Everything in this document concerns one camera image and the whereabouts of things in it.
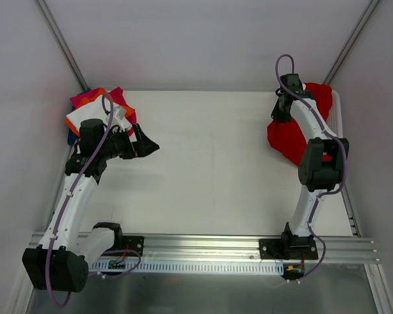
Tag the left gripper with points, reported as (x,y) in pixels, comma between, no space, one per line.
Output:
(135,140)

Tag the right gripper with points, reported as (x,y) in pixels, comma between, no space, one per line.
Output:
(280,109)

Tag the red t shirt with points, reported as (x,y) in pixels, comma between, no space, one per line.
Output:
(287,138)

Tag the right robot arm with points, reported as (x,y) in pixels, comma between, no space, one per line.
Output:
(322,171)

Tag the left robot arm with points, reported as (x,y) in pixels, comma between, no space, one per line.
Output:
(60,262)

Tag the pink folded t shirt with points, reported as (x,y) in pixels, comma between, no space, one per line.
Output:
(98,93)

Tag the white plastic basket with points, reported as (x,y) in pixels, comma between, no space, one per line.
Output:
(334,120)

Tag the white folded t shirt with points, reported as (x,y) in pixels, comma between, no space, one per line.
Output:
(94,110)

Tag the blue folded t shirt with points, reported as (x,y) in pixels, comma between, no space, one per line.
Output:
(71,138)

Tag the orange folded t shirt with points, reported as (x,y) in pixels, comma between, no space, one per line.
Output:
(118,104)

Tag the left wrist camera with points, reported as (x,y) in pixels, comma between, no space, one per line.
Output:
(119,119)

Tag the left metal frame post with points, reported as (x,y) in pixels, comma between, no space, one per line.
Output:
(56,32)

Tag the metal frame post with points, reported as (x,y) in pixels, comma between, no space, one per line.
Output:
(353,37)
(56,32)

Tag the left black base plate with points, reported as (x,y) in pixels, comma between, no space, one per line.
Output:
(132,243)

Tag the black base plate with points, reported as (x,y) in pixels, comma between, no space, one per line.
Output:
(132,243)
(276,249)

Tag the aluminium mounting rail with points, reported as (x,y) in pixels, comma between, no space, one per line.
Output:
(240,248)

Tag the white slotted cable duct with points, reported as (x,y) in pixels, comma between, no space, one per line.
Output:
(179,267)

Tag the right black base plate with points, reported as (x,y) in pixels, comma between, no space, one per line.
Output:
(276,249)

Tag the right metal frame post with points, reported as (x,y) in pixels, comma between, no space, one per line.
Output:
(353,37)

